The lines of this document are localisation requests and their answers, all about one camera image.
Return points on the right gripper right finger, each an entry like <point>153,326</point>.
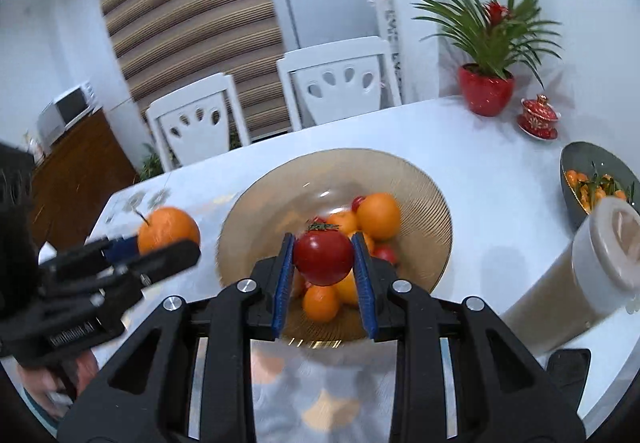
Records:
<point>502,393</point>

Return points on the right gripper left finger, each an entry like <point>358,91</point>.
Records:
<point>143,392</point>

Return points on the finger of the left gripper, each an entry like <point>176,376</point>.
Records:
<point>141,271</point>
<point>89,259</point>

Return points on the mandarin with stem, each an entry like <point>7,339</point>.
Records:
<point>165,226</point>

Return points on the brown ribbed glass bowl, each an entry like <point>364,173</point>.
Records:
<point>324,183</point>

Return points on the left hand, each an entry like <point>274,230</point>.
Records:
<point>40,383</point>

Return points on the brown wooden cabinet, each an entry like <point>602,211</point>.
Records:
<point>72,186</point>

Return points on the small floor plant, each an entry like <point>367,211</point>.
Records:
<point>151,164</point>

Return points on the white chair left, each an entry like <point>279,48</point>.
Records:
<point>194,123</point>

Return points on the white chair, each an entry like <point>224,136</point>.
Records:
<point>194,123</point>
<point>338,80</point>

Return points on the white microwave oven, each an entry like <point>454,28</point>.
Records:
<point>65,111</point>

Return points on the tall beige lidded canister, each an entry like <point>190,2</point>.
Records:
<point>595,275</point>

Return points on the large orange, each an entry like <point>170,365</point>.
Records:
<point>346,290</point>

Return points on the grey bowl with mandarins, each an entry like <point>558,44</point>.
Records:
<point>589,173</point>

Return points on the white chair right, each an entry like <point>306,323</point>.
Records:
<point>338,80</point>

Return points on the striped window blind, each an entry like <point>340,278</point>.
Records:
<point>163,45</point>

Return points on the red lidded tea cup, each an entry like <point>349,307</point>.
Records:
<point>538,118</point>

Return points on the white refrigerator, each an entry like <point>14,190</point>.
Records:
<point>305,23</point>

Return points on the red potted green plant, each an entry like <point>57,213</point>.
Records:
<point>495,35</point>

